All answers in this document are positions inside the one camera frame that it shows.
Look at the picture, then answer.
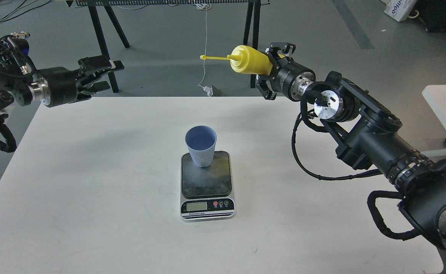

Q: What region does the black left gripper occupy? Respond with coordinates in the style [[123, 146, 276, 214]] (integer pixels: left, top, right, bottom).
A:
[[40, 55, 124, 107]]

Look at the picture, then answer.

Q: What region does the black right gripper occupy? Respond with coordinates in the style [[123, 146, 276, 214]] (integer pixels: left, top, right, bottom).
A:
[[256, 42, 316, 101]]

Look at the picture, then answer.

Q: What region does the yellow squeeze bottle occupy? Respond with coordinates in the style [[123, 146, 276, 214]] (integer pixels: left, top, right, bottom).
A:
[[200, 45, 273, 76]]

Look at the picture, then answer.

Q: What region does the blue ribbed plastic cup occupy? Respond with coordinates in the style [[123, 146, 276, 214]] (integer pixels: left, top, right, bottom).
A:
[[185, 125, 217, 168]]

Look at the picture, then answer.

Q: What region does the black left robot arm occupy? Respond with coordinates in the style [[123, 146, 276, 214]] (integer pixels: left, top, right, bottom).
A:
[[0, 32, 124, 153]]

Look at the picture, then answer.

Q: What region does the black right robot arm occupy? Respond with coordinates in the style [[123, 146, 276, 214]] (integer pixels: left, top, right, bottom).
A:
[[257, 42, 446, 251]]

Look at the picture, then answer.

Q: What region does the silver digital kitchen scale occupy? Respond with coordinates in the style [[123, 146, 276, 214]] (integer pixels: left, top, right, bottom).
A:
[[180, 151, 236, 222]]

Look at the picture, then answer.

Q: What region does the white power adapter on floor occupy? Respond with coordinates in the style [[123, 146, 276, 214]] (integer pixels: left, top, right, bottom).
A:
[[203, 86, 223, 97]]

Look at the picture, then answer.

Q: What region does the black-legged background table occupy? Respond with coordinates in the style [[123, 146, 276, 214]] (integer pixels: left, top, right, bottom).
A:
[[62, 0, 262, 96]]

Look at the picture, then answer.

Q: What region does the white cardboard box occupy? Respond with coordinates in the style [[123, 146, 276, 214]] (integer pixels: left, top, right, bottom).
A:
[[383, 0, 418, 22]]

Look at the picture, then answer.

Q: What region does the white hanging cable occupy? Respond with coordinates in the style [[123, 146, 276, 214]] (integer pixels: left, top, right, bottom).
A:
[[195, 3, 213, 90]]

